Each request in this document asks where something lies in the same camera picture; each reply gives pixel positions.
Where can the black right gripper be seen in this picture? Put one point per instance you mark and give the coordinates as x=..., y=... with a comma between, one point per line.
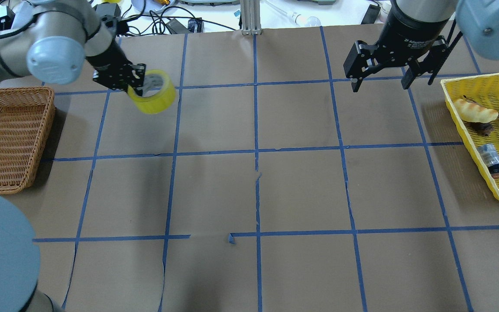
x=409, y=27

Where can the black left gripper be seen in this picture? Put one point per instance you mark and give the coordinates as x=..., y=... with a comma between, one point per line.
x=108, y=57

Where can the yellow tape roll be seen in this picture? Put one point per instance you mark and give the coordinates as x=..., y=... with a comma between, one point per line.
x=158, y=93

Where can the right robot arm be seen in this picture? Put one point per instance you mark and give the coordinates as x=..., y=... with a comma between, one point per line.
x=477, y=19

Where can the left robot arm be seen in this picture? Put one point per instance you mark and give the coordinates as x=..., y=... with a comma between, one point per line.
x=55, y=38

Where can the blue plate with brass part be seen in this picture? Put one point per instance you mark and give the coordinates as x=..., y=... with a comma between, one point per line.
x=152, y=5

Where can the black power adapter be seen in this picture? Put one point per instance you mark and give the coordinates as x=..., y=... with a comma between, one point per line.
x=109, y=13

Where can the toy bread loaf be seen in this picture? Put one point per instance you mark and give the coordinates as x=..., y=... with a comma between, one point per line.
x=470, y=111

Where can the light bulb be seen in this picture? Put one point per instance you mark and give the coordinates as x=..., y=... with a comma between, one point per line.
x=304, y=20

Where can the brown toy piece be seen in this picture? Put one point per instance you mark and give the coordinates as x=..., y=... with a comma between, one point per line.
x=483, y=129

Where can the small dark bottle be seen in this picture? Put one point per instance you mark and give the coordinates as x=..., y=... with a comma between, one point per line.
x=490, y=157

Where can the brown wicker basket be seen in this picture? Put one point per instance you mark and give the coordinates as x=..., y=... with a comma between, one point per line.
x=26, y=118

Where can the aluminium frame post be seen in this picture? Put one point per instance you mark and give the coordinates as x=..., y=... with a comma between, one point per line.
x=251, y=17

